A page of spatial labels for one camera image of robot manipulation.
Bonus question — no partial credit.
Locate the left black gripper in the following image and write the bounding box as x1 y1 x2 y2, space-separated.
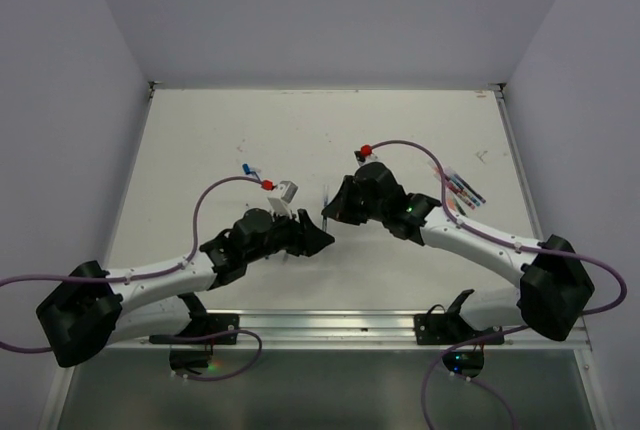
245 205 334 263

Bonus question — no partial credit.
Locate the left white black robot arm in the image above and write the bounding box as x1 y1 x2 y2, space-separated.
36 208 335 368

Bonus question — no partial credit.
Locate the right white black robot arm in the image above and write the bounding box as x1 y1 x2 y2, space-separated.
322 162 595 344

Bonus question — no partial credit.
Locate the red capped clear pen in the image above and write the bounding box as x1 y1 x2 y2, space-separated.
429 163 466 216

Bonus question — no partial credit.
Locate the blue patterned pen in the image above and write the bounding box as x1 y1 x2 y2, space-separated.
445 167 487 206

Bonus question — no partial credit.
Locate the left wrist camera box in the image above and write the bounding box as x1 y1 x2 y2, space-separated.
267 181 298 217

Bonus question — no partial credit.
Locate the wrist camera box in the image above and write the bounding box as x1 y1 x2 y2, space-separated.
354 145 379 167
267 181 298 217

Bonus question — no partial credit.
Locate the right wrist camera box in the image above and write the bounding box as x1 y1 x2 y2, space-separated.
354 145 379 167

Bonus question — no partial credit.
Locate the aluminium front rail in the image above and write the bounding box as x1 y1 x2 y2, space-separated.
199 307 591 351

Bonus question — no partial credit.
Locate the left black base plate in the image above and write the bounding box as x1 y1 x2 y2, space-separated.
184 313 240 347

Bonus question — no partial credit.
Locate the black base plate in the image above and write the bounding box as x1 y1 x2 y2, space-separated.
184 313 240 347
413 289 505 346

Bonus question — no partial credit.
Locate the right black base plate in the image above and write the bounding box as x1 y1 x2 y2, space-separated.
413 289 505 346

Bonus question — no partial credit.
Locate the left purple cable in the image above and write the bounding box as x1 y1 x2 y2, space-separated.
0 175 264 382

